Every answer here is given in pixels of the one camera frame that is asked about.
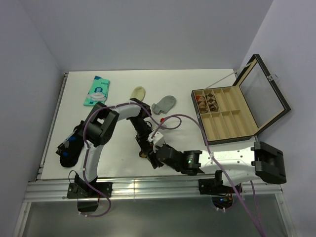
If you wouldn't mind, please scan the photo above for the black compartment storage box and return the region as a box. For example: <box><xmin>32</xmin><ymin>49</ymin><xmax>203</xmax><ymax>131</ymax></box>
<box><xmin>191</xmin><ymin>54</ymin><xmax>291</xmax><ymax>145</ymax></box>

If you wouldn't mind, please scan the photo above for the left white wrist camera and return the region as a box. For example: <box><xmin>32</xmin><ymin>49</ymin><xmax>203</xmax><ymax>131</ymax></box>
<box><xmin>153</xmin><ymin>123</ymin><xmax>165</xmax><ymax>131</ymax></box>

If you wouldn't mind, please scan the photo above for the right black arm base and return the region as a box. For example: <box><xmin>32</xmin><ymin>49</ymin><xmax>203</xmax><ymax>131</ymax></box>
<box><xmin>198</xmin><ymin>170</ymin><xmax>235</xmax><ymax>211</ymax></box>

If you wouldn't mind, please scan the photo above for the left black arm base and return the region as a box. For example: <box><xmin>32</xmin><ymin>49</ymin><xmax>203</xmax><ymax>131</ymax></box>
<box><xmin>67</xmin><ymin>171</ymin><xmax>113</xmax><ymax>214</ymax></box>

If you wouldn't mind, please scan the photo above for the rolled orange argyle sock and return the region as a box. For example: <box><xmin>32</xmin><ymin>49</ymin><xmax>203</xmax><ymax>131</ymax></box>
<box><xmin>196</xmin><ymin>95</ymin><xmax>208</xmax><ymax>114</ymax></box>

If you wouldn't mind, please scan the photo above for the black blue sock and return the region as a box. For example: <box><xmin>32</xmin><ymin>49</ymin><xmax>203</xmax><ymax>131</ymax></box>
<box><xmin>56</xmin><ymin>120</ymin><xmax>84</xmax><ymax>168</ymax></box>

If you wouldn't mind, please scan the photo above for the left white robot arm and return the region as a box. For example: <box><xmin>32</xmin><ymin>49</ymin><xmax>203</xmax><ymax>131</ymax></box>
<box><xmin>75</xmin><ymin>98</ymin><xmax>163</xmax><ymax>197</ymax></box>

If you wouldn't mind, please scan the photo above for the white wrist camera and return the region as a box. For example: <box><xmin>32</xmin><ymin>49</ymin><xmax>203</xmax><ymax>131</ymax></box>
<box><xmin>147</xmin><ymin>131</ymin><xmax>165</xmax><ymax>152</ymax></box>
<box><xmin>153</xmin><ymin>123</ymin><xmax>165</xmax><ymax>131</ymax></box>

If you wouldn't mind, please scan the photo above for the teal patterned sock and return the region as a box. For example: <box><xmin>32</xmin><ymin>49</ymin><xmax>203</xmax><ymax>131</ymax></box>
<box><xmin>83</xmin><ymin>76</ymin><xmax>110</xmax><ymax>106</ymax></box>

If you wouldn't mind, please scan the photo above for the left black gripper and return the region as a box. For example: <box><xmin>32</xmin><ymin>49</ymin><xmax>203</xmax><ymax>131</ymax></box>
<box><xmin>129</xmin><ymin>117</ymin><xmax>154</xmax><ymax>153</ymax></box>

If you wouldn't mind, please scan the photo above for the aluminium frame rail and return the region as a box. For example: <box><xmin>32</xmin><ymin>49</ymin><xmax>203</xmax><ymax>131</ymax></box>
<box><xmin>24</xmin><ymin>172</ymin><xmax>283</xmax><ymax>202</ymax></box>

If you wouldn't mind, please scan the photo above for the rolled brown argyle sock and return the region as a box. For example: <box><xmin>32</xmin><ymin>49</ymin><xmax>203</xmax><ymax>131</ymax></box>
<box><xmin>206</xmin><ymin>93</ymin><xmax>219</xmax><ymax>112</ymax></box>

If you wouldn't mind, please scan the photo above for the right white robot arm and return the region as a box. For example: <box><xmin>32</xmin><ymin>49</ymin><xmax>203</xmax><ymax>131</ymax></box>
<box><xmin>154</xmin><ymin>141</ymin><xmax>287</xmax><ymax>193</ymax></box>

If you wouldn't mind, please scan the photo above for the cream ankle sock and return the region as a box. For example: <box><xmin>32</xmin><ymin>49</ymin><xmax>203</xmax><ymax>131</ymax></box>
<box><xmin>130</xmin><ymin>86</ymin><xmax>146</xmax><ymax>101</ymax></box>

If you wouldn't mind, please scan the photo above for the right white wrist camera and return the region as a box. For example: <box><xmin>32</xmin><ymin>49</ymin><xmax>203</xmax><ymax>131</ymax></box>
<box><xmin>147</xmin><ymin>131</ymin><xmax>165</xmax><ymax>152</ymax></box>

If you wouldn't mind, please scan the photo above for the grey ankle sock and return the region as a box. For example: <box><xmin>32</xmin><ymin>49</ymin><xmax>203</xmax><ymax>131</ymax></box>
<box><xmin>152</xmin><ymin>95</ymin><xmax>176</xmax><ymax>115</ymax></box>

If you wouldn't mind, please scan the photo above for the brown argyle sock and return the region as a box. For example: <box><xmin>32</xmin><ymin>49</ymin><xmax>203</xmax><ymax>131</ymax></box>
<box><xmin>139</xmin><ymin>151</ymin><xmax>148</xmax><ymax>158</ymax></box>
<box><xmin>206</xmin><ymin>93</ymin><xmax>219</xmax><ymax>112</ymax></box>

